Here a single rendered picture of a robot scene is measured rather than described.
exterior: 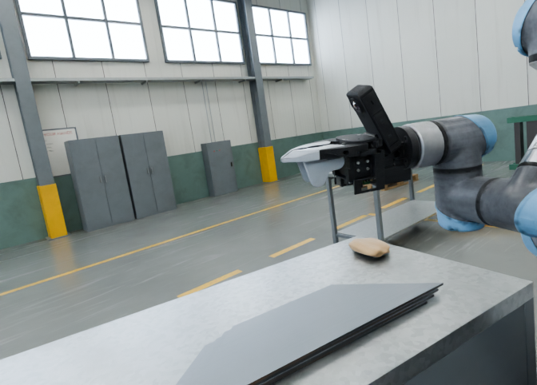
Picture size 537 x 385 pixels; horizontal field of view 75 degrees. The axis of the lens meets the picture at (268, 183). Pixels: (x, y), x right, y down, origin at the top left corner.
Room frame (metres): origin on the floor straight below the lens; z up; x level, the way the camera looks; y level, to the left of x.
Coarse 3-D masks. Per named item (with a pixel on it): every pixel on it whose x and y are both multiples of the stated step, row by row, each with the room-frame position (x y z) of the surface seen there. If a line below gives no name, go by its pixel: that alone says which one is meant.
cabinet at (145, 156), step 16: (128, 144) 8.00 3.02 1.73; (144, 144) 8.23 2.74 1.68; (160, 144) 8.47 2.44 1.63; (128, 160) 7.96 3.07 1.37; (144, 160) 8.18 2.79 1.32; (160, 160) 8.43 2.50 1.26; (128, 176) 7.95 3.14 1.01; (144, 176) 8.14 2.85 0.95; (160, 176) 8.38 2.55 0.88; (144, 192) 8.09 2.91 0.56; (160, 192) 8.33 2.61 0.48; (144, 208) 8.05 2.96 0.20; (160, 208) 8.28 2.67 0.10; (176, 208) 8.55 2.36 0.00
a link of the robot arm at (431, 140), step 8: (416, 128) 0.55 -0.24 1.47; (424, 128) 0.55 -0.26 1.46; (432, 128) 0.55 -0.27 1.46; (416, 136) 0.55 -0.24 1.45; (424, 136) 0.54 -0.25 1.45; (432, 136) 0.54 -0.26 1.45; (440, 136) 0.55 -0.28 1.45; (424, 144) 0.54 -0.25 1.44; (432, 144) 0.54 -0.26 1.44; (440, 144) 0.54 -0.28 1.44; (424, 152) 0.54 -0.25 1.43; (432, 152) 0.54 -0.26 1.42; (440, 152) 0.55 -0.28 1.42; (424, 160) 0.54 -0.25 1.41; (432, 160) 0.55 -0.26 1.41; (416, 168) 0.56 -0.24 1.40
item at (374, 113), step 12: (348, 96) 0.54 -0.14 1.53; (360, 96) 0.51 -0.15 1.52; (372, 96) 0.51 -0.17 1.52; (360, 108) 0.52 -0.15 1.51; (372, 108) 0.52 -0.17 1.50; (360, 120) 0.56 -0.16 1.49; (372, 120) 0.52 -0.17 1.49; (384, 120) 0.52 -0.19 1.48; (372, 132) 0.55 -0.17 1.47; (384, 132) 0.53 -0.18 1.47; (384, 144) 0.53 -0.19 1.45; (396, 144) 0.53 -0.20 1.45
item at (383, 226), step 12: (408, 180) 5.07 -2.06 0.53; (408, 204) 4.81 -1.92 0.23; (420, 204) 4.71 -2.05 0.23; (432, 204) 4.62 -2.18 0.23; (372, 216) 4.46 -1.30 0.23; (384, 216) 4.38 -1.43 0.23; (396, 216) 4.30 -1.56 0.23; (408, 216) 4.22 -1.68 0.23; (420, 216) 4.15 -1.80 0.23; (336, 228) 4.02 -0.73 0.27; (348, 228) 4.09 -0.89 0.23; (360, 228) 4.02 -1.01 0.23; (372, 228) 3.95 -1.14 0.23; (384, 228) 3.89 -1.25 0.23; (396, 228) 3.83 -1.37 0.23; (336, 240) 4.01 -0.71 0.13
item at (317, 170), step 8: (296, 152) 0.51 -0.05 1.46; (304, 152) 0.51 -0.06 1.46; (312, 152) 0.50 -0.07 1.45; (288, 160) 0.51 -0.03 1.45; (296, 160) 0.51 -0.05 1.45; (304, 160) 0.51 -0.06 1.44; (312, 160) 0.50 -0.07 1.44; (320, 160) 0.51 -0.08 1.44; (328, 160) 0.52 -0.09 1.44; (336, 160) 0.52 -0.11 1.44; (312, 168) 0.51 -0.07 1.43; (320, 168) 0.51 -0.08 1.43; (328, 168) 0.52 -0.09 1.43; (336, 168) 0.52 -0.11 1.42; (312, 176) 0.51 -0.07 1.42; (320, 176) 0.52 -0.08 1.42; (312, 184) 0.52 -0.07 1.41; (320, 184) 0.52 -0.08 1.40
